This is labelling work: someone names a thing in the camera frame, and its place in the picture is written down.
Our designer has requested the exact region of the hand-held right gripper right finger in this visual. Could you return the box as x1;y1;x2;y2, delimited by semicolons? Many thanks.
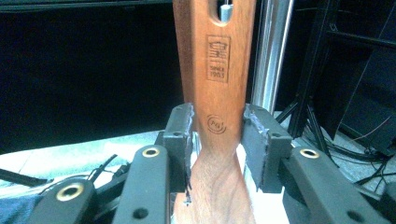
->
241;104;392;224

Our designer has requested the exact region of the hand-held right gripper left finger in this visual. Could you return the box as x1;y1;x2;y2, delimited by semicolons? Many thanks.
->
112;102;196;224

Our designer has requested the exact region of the wooden rice spatula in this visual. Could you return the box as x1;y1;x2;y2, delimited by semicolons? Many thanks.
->
172;0;257;224

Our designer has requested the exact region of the steel utensil rack with hooks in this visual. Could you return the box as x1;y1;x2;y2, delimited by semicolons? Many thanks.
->
219;0;295;115

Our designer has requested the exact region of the black tripod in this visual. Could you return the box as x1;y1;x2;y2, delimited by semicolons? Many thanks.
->
275;0;341;158

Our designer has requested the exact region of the white table mat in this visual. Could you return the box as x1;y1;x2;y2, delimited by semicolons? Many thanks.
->
0;129;291;224

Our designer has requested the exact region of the dark equipment shelf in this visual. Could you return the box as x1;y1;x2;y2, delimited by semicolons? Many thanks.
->
323;0;396;157

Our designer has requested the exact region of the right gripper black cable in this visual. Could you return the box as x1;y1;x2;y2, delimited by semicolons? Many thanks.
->
87;153;131;185

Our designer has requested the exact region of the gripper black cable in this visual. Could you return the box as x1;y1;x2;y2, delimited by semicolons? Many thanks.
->
87;153;131;185
0;167;52;188

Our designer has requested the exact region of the floor cables bundle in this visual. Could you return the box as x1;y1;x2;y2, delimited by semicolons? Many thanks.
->
311;133;396;194

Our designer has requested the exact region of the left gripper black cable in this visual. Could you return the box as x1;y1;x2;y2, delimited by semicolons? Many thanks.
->
0;167;52;188

